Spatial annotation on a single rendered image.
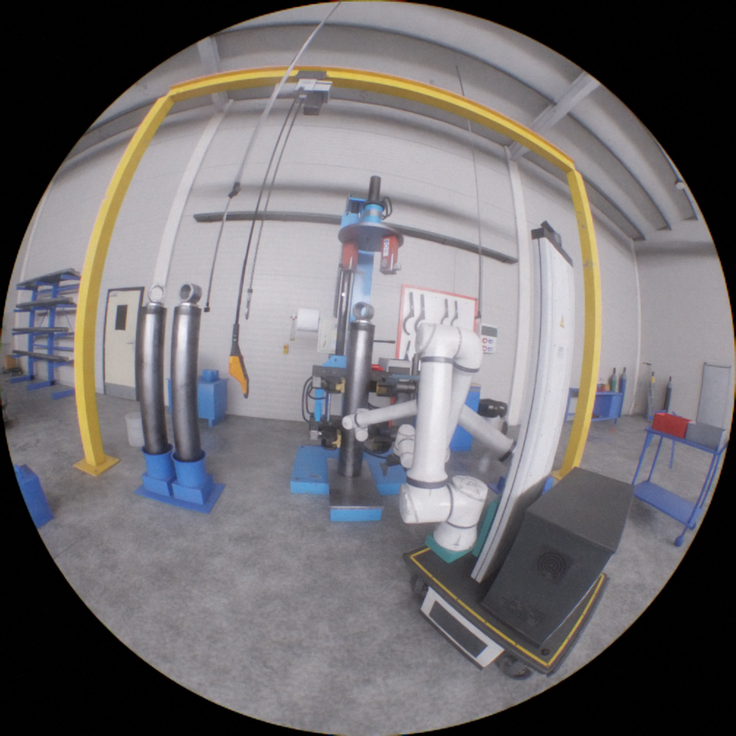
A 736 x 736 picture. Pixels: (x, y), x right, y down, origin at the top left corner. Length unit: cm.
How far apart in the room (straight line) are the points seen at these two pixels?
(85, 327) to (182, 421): 137
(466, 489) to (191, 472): 181
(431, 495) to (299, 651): 95
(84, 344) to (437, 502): 281
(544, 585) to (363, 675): 80
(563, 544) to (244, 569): 152
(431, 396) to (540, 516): 54
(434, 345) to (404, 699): 144
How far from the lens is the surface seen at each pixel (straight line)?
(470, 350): 96
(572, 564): 92
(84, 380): 278
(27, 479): 233
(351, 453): 222
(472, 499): 101
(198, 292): 198
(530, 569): 99
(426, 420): 89
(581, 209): 385
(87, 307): 276
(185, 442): 204
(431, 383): 88
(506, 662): 141
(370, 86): 321
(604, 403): 791
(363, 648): 140
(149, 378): 209
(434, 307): 451
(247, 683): 135
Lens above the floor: 128
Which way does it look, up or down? 4 degrees down
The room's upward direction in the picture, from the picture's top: 5 degrees clockwise
